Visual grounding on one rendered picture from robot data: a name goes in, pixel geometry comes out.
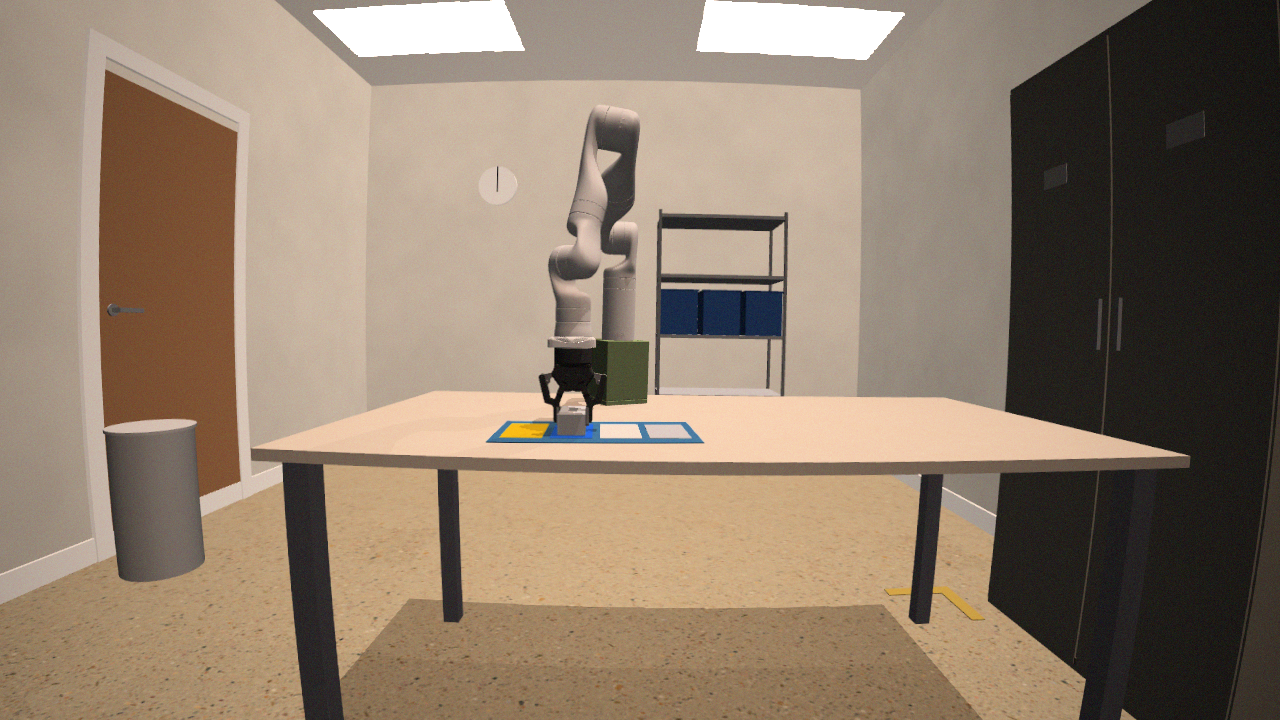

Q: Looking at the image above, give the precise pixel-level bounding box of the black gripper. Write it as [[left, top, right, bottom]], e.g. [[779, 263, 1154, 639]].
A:
[[539, 348, 607, 427]]

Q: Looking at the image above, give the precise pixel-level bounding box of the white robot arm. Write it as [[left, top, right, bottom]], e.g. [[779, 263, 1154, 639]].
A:
[[548, 105, 640, 348]]

